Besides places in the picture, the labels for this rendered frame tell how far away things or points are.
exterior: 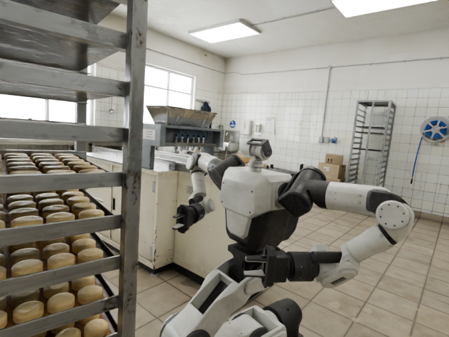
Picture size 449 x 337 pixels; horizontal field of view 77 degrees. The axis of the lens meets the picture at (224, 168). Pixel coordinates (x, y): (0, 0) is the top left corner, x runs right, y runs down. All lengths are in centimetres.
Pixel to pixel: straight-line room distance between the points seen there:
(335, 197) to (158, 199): 148
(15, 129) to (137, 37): 26
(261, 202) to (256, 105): 587
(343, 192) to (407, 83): 492
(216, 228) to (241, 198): 98
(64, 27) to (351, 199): 80
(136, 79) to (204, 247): 169
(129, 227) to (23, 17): 40
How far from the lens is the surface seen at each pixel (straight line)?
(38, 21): 59
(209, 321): 115
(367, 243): 91
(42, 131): 58
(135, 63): 59
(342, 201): 91
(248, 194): 103
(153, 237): 226
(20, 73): 58
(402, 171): 568
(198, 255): 220
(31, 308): 73
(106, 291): 77
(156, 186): 213
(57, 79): 58
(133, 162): 59
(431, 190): 566
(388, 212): 87
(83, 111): 102
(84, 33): 61
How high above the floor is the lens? 116
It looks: 7 degrees down
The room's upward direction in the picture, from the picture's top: 4 degrees clockwise
